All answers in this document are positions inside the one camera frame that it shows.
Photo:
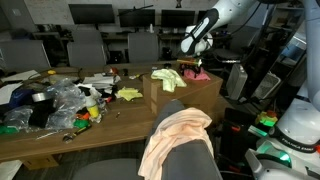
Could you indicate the white bottle yellow label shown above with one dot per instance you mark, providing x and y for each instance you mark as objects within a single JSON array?
[{"x": 92, "y": 107}]

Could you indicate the pink shirt orange print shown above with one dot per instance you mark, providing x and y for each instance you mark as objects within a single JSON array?
[{"x": 200, "y": 76}]

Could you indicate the blue bag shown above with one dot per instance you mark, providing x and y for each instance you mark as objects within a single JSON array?
[{"x": 20, "y": 98}]

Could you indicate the small green object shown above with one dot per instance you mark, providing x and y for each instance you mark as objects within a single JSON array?
[{"x": 81, "y": 123}]

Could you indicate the white space heater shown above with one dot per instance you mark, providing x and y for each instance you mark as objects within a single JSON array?
[{"x": 236, "y": 81}]

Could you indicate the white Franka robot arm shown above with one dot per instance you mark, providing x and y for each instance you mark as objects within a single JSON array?
[{"x": 191, "y": 43}]

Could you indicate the green plastic object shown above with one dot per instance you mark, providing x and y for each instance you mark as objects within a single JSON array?
[{"x": 7, "y": 130}]

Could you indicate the small white bottle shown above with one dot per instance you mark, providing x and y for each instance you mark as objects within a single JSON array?
[{"x": 151, "y": 28}]

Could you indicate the brown cardboard box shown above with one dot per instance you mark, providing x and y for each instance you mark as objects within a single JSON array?
[{"x": 200, "y": 95}]

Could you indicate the peach shirt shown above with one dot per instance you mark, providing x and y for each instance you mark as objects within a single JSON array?
[{"x": 173, "y": 133}]

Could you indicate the small metal screw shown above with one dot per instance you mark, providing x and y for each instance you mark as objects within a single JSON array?
[{"x": 117, "y": 115}]

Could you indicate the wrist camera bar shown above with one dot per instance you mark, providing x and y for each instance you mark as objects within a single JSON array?
[{"x": 189, "y": 62}]

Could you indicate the small orange tool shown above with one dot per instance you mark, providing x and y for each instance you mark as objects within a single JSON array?
[{"x": 83, "y": 116}]

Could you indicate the dark computer desk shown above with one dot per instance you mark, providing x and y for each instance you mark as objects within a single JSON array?
[{"x": 116, "y": 34}]

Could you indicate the pale green towel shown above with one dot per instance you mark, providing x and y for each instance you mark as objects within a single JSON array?
[{"x": 168, "y": 80}]

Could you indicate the whiteboard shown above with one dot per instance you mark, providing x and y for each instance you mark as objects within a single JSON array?
[{"x": 46, "y": 11}]

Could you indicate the grey office chair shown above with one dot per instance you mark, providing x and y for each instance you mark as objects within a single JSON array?
[
  {"x": 190, "y": 163},
  {"x": 86, "y": 55},
  {"x": 143, "y": 46},
  {"x": 86, "y": 36},
  {"x": 23, "y": 55}
]

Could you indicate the white paper sheets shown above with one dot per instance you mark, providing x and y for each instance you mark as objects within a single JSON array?
[{"x": 20, "y": 76}]

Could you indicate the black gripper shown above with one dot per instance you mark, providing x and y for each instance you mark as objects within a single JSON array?
[{"x": 190, "y": 67}]

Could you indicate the black case orange latch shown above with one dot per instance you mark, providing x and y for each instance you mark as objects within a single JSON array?
[{"x": 233, "y": 143}]

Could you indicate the small yellow object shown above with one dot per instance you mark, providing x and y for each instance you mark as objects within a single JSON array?
[{"x": 51, "y": 72}]

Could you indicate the yellow black utility knife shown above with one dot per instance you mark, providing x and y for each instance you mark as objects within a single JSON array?
[{"x": 76, "y": 133}]

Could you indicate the black computer monitor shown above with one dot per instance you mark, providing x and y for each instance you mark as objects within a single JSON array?
[
  {"x": 136, "y": 18},
  {"x": 91, "y": 14},
  {"x": 176, "y": 18},
  {"x": 201, "y": 14}
]

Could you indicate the stack of white papers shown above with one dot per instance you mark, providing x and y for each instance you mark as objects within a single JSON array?
[{"x": 98, "y": 81}]

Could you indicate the white mesh basket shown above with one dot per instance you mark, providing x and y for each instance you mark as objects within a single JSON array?
[{"x": 266, "y": 85}]

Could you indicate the small black object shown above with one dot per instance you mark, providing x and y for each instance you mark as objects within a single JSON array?
[{"x": 125, "y": 72}]

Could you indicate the white paper sheet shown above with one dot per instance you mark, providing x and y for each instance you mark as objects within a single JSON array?
[{"x": 8, "y": 93}]

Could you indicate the long wooden table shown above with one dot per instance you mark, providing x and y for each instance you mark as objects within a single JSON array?
[{"x": 126, "y": 126}]

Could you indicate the small red object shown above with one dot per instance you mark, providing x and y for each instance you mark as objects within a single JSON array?
[{"x": 114, "y": 70}]

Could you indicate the white curved robot shell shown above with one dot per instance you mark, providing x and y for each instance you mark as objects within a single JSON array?
[{"x": 266, "y": 170}]

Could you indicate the clear plastic bag pile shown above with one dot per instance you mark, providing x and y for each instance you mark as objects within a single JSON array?
[{"x": 68, "y": 96}]

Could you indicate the yellow cloth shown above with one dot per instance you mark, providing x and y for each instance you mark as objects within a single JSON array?
[{"x": 128, "y": 94}]

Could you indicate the yellow red emergency button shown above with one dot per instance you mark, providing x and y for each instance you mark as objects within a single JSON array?
[{"x": 266, "y": 118}]

